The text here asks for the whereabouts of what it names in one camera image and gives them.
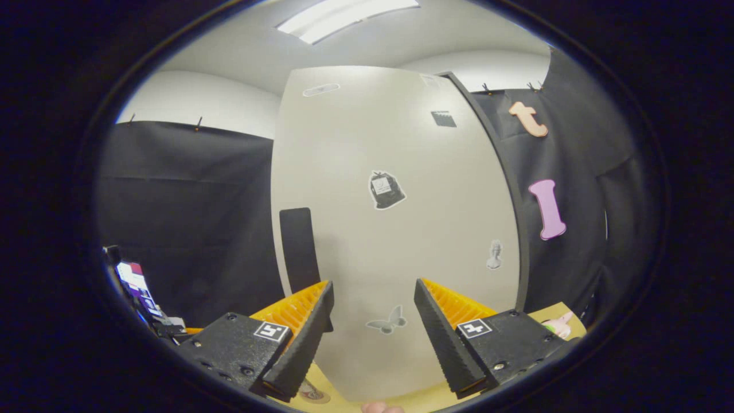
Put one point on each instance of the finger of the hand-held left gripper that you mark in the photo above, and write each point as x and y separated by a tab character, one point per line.
192	330

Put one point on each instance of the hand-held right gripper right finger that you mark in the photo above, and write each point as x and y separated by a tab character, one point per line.
444	338

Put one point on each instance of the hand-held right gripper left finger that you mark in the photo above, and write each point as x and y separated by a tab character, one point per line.
301	344

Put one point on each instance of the dark grey cabinet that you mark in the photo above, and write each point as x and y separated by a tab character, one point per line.
523	269

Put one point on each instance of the black backdrop cloth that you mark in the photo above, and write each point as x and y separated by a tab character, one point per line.
189	201

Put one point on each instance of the green plush toy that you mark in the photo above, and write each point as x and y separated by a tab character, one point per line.
559	327

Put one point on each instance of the ceiling light panel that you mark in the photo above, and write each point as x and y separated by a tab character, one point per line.
344	20

